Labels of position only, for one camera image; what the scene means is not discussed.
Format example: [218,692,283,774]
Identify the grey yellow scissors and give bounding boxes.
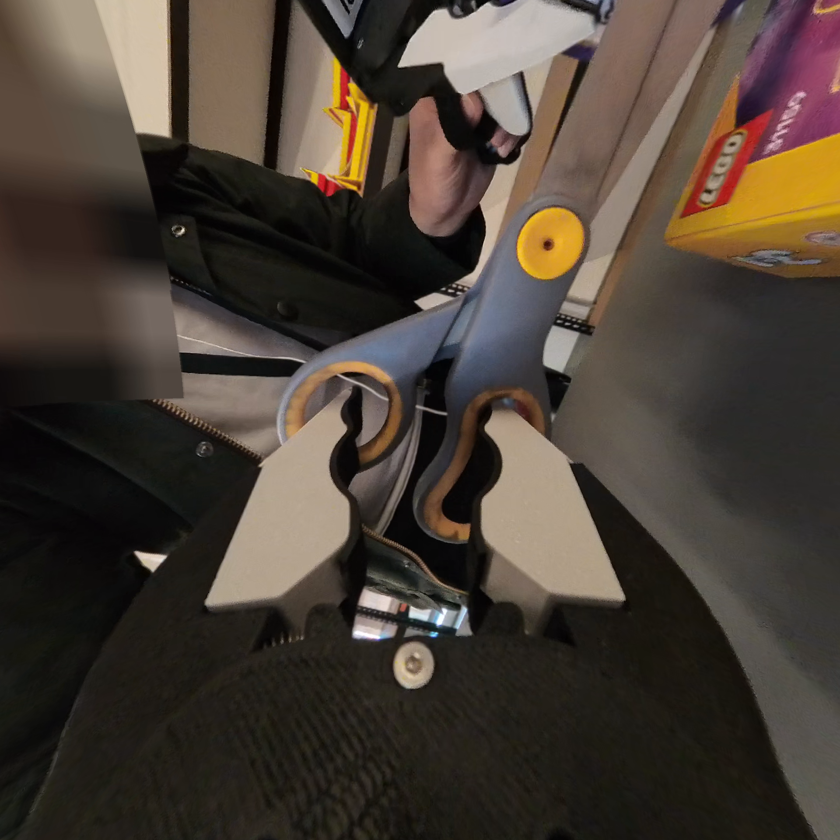
[276,0,680,546]

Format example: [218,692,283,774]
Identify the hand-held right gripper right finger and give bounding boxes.
[468,395,626,636]

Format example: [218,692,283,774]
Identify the person's left forearm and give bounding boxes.
[138,134,488,329]

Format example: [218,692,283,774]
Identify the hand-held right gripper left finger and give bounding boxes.
[205,392,365,634]

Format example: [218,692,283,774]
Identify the yellow red boxes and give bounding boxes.
[301,56,379,198]

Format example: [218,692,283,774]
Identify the person's left hand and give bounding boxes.
[407,92,529,238]

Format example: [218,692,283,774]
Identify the person's white shirt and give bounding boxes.
[172,282,434,473]

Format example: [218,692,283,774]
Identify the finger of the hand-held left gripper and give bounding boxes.
[397,0,603,94]

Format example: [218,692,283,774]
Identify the yellow purple toy set box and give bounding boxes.
[664,0,840,280]

